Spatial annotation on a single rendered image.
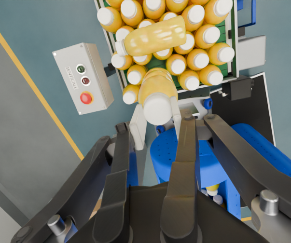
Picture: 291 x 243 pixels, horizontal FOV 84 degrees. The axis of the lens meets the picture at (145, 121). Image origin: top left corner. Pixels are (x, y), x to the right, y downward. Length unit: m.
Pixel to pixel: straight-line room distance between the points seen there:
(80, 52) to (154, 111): 0.36
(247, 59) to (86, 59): 0.61
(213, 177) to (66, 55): 0.53
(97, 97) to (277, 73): 1.65
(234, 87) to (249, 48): 0.20
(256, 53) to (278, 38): 1.05
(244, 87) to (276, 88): 1.29
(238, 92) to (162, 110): 0.47
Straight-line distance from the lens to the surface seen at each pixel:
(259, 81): 1.67
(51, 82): 1.94
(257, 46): 0.81
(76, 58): 0.54
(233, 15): 0.66
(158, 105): 0.21
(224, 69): 0.73
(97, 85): 0.53
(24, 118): 2.30
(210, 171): 0.48
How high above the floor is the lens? 1.58
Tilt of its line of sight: 66 degrees down
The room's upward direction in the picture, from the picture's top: 168 degrees counter-clockwise
